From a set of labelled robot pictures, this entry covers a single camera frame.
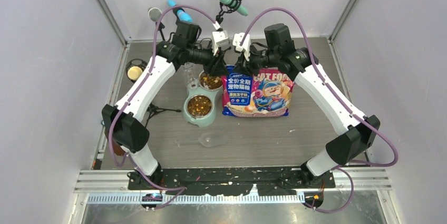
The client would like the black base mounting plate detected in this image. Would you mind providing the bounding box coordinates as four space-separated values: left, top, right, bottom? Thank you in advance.
127 166 336 197

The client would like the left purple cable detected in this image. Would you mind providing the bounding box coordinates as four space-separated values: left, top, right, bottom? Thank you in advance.
108 5 222 210

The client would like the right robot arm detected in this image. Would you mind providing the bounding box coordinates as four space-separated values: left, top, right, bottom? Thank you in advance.
232 23 380 187

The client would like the yellow microphone on tripod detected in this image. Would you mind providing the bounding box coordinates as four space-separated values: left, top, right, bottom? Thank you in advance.
125 59 181 127

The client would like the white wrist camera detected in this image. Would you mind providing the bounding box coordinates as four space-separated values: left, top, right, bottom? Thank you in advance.
232 33 251 62
211 22 231 56

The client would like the colourful cat food bag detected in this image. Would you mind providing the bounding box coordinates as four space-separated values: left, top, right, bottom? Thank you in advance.
222 65 294 118

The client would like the brown metronome box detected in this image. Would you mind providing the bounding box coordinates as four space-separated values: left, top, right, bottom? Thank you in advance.
104 130 125 156

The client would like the clear plastic scoop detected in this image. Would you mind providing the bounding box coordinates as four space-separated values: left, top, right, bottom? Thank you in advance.
175 132 229 148

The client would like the green microphone on tripod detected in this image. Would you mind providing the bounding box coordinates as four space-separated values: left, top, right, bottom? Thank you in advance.
216 0 249 24

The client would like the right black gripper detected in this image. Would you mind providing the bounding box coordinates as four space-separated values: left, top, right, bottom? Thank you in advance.
233 44 279 77

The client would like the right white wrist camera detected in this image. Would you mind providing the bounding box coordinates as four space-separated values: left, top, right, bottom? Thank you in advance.
232 33 251 62

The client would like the silver round microphone stand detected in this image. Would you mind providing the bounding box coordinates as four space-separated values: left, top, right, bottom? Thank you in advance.
148 7 166 41

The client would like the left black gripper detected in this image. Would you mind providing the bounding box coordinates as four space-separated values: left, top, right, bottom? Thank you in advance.
187 42 230 76

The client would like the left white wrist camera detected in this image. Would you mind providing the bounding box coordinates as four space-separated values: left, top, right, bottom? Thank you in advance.
211 22 231 56

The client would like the blue microphone on stand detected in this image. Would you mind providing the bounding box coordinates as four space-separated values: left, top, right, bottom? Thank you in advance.
167 0 193 24

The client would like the green double pet bowl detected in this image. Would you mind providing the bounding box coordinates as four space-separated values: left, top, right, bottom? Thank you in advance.
182 71 223 127

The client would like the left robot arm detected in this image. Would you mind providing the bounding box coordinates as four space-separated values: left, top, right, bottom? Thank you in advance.
102 21 231 189

